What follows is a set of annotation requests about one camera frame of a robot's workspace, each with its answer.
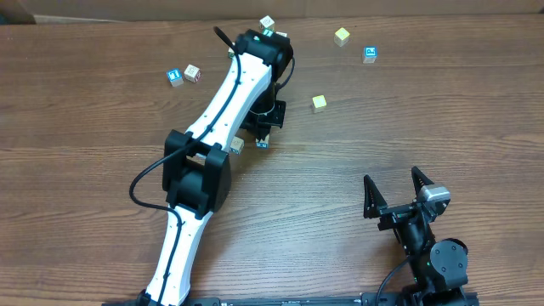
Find plain wooden picture block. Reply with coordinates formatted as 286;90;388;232
230;137;245;155

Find yellow top wooden block far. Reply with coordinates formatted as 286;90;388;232
334;27;350;47

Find blue side wooden block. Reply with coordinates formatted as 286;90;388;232
255;134;269;149

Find yellow top wooden block near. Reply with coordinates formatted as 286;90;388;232
312;95;327;113

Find red letter wooden block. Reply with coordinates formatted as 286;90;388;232
184;65;201;82

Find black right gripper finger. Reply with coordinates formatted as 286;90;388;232
364;175;388;218
411;166;434;200

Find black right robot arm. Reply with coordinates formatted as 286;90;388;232
363;167;479;306

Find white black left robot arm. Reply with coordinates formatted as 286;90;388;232
129;28;295;305

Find blue top wooden block left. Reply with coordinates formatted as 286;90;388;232
167;69;184;87

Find white top block back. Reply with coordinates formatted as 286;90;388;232
259;15;275;31

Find green L wooden block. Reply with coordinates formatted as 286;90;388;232
263;29;274;37

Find blue top wooden block right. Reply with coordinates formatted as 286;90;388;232
363;46;377;64

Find yellow wooden block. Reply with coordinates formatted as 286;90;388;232
312;95;327;113
334;27;350;47

